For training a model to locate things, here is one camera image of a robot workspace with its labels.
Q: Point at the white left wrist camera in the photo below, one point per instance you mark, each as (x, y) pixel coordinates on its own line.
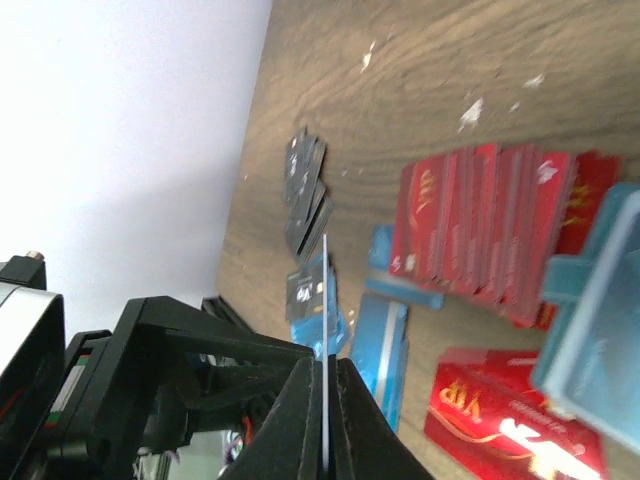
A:
(32, 322)

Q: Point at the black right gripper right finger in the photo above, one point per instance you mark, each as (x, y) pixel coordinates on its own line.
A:
(361, 443)

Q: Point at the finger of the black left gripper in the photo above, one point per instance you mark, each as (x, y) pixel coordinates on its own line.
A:
(231, 397)

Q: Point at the blue credit card pile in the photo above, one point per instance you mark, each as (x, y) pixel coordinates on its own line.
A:
(380, 347)

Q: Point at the red credit card pile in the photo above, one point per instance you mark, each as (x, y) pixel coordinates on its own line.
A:
(482, 222)

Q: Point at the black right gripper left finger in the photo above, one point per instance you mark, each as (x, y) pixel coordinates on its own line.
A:
(288, 445)

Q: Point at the blue card holder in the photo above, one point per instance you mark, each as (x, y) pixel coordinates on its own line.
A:
(589, 364)

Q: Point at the black credit card pile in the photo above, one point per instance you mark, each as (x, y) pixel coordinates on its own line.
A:
(305, 194)

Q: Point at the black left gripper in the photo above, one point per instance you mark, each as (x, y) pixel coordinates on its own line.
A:
(115, 401)

